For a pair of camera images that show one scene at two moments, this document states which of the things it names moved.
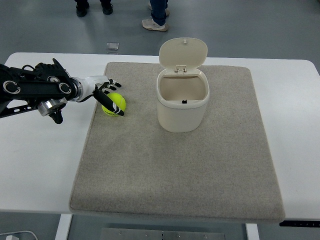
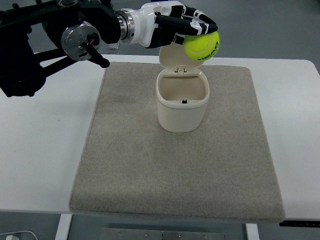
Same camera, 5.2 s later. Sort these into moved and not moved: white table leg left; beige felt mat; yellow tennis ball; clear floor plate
Moved: yellow tennis ball
Not moved: clear floor plate; beige felt mat; white table leg left
